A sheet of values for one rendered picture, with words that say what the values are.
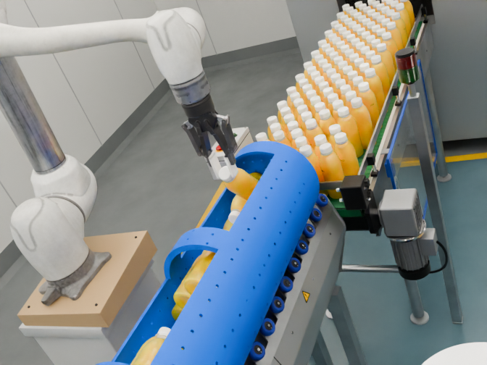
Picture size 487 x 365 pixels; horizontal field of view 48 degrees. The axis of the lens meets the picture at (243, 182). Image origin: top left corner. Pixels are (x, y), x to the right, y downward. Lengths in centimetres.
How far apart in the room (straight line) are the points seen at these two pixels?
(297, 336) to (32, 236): 77
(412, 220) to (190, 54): 94
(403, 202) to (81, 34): 110
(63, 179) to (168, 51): 63
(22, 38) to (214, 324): 78
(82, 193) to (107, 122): 367
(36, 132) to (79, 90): 352
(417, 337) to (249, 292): 142
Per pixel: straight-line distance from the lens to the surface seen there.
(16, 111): 168
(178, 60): 129
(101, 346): 174
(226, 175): 145
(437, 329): 261
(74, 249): 168
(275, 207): 144
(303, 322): 156
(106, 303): 162
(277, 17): 611
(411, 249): 196
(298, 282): 158
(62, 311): 170
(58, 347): 186
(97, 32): 144
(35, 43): 140
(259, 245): 135
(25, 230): 164
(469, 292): 274
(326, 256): 173
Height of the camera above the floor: 196
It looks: 29 degrees down
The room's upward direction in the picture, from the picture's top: 22 degrees counter-clockwise
